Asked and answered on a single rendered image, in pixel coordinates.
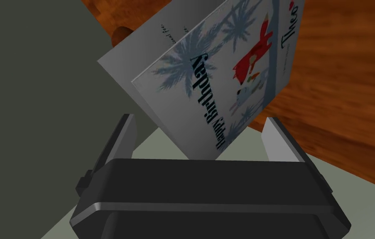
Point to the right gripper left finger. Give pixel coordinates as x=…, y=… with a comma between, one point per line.
x=123, y=139

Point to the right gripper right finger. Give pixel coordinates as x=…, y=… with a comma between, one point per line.
x=278, y=146

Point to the grey birthday card with fox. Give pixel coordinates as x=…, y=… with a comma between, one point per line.
x=207, y=99

